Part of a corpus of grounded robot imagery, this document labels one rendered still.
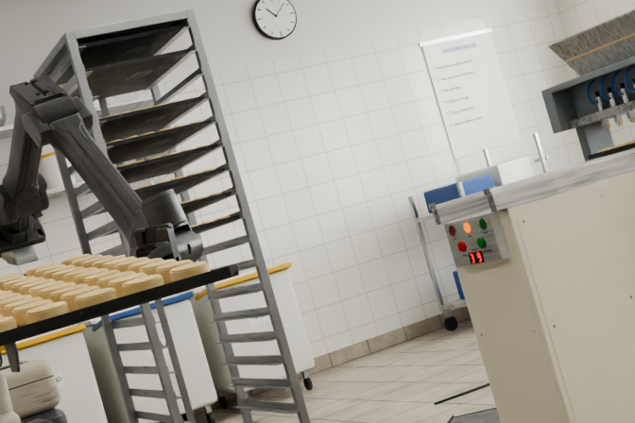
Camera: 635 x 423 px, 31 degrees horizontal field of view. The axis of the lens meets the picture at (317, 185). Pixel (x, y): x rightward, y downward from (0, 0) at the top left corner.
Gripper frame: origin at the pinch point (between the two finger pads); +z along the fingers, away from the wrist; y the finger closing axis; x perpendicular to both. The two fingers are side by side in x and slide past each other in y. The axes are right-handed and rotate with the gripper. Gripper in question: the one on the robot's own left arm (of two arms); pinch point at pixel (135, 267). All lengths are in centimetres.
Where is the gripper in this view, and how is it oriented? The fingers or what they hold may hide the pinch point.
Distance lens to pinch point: 173.4
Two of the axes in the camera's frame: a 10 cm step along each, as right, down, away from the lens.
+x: -9.3, 1.9, 3.1
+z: -2.9, 1.1, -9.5
